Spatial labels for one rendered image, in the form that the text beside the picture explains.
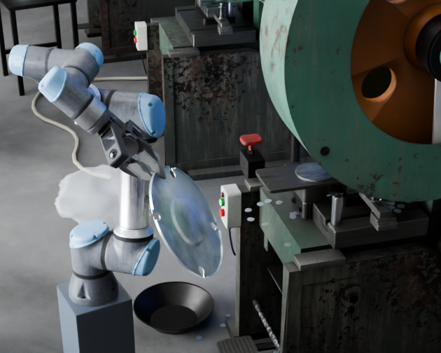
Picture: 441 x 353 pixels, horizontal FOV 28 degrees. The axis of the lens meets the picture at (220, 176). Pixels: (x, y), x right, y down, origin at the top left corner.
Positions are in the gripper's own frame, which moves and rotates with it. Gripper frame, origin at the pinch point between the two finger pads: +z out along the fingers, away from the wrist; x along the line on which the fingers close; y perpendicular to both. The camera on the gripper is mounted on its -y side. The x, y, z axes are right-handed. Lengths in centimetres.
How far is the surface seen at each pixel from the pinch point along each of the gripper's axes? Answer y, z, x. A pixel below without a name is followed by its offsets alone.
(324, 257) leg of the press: 27, 59, -3
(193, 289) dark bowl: 93, 72, 68
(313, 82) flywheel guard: 1.9, 8.3, -42.1
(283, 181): 47, 41, -5
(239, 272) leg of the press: 68, 66, 38
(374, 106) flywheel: 14, 28, -46
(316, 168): 55, 48, -12
